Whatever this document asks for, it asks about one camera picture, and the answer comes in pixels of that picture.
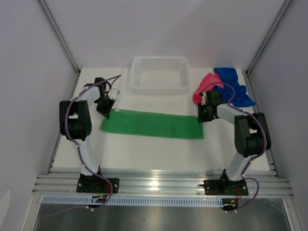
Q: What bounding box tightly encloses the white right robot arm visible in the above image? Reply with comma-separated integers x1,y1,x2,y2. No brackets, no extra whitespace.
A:
198,90,271,194

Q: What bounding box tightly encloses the aluminium frame post left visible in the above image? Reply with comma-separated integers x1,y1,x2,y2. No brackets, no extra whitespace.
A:
37,0,81,75

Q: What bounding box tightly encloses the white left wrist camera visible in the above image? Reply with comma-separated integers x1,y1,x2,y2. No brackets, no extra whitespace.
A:
107,88,120,101

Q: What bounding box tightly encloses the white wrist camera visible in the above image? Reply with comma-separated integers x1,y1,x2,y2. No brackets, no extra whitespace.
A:
200,92,207,105
107,88,120,101

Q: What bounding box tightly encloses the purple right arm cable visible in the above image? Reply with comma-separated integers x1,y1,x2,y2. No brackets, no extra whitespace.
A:
201,82,268,215

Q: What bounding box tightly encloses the pink microfiber towel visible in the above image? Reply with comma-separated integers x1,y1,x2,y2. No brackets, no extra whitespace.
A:
192,73,224,105

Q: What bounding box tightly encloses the aluminium front rail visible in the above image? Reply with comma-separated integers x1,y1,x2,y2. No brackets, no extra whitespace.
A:
32,168,294,198

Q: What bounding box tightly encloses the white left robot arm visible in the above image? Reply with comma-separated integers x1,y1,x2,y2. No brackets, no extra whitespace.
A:
59,75,120,193

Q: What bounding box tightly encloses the aluminium frame post right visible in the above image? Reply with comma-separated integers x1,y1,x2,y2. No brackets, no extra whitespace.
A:
245,0,294,77

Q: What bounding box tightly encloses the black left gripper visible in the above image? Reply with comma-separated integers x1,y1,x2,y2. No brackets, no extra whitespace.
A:
95,95,116,119

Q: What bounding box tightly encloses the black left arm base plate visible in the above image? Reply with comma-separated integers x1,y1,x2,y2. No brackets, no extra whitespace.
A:
76,174,111,193

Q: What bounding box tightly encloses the aluminium frame post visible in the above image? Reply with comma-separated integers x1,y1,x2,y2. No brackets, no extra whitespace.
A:
37,0,81,75
245,0,294,77

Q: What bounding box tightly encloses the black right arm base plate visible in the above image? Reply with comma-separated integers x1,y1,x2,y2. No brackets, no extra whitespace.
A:
199,169,248,196

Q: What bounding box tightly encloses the green microfiber towel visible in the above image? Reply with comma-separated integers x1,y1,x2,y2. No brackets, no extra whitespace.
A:
100,109,204,140

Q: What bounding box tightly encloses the white slotted cable duct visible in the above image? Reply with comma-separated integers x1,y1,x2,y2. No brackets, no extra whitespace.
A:
41,195,223,207

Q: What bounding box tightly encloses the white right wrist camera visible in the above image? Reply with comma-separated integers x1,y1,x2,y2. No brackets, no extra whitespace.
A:
200,92,207,105

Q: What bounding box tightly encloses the blue microfiber towel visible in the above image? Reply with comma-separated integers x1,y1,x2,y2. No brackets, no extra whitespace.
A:
213,67,256,108

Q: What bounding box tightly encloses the white plastic basket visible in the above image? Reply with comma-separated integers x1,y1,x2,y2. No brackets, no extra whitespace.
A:
130,56,190,95

